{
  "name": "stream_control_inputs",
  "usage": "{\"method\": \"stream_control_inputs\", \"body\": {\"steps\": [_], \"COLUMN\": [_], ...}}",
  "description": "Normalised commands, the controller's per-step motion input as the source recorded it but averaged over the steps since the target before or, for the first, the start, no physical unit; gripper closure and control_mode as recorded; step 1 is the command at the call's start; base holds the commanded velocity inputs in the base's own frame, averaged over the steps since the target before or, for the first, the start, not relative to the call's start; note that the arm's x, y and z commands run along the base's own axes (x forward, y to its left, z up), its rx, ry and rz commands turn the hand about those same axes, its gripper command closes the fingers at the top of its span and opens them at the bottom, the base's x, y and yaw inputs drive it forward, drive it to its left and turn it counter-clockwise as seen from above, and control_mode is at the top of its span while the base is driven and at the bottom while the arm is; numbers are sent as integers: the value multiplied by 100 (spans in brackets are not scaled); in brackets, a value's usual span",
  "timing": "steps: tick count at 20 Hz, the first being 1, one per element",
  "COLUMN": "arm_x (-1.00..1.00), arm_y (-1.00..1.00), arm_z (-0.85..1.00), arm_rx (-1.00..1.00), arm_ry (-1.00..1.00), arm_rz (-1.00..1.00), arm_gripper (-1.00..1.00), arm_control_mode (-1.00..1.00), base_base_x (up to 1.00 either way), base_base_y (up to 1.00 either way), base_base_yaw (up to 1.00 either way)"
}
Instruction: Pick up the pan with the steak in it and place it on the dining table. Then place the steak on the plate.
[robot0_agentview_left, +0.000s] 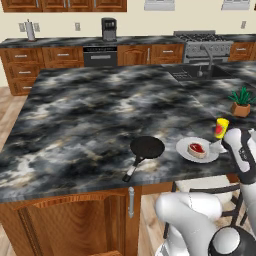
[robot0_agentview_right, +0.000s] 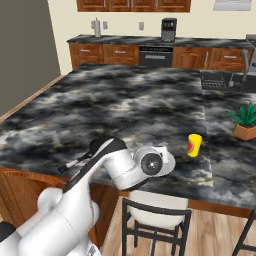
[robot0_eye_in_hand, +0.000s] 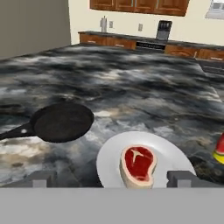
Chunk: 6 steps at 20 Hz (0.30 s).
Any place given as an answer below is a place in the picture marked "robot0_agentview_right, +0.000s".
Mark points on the wooden island base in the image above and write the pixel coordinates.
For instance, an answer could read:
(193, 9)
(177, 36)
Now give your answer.
(20, 196)

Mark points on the small grey soap dispenser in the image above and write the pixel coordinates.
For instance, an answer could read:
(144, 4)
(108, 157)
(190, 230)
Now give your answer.
(231, 81)

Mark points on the silver extractor hood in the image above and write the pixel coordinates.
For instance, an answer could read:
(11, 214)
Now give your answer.
(232, 4)

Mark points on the yellow cup with red label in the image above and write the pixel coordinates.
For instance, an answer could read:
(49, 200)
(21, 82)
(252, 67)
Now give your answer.
(194, 145)

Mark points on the grey round plate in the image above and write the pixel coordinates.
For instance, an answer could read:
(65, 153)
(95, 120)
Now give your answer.
(169, 165)

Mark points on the black coffee machine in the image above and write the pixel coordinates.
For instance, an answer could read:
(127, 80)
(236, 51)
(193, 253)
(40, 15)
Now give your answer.
(168, 30)

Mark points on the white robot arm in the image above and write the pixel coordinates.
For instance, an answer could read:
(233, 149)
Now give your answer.
(76, 213)

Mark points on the white wall socket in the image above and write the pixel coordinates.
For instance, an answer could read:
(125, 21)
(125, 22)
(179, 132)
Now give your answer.
(141, 25)
(92, 24)
(105, 25)

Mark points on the dark sink basin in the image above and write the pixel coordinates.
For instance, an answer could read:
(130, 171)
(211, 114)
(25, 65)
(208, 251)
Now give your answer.
(220, 81)

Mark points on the black dishwasher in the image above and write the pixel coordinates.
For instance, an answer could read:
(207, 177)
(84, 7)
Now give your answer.
(155, 56)

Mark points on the grey hob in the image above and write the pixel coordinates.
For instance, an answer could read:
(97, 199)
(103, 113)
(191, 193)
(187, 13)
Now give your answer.
(251, 40)

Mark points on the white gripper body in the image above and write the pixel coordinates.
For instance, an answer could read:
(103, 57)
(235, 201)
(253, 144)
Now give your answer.
(163, 151)

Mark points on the green plant in brown pot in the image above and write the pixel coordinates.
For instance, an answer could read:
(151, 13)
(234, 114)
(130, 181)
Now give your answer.
(246, 125)

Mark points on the wooden lower cupboard run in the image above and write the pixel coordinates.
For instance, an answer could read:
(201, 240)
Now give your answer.
(213, 58)
(103, 53)

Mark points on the black stool frame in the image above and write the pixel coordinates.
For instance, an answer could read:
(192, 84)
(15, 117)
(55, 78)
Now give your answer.
(246, 235)

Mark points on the wooden wall cupboard run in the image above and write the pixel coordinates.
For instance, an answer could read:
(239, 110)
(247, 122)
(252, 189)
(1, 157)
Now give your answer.
(133, 5)

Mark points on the black stool with white seat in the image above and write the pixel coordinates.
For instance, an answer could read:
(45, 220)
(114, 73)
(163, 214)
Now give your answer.
(156, 210)

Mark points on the grey sink tap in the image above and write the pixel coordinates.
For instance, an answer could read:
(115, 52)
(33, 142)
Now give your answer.
(245, 65)

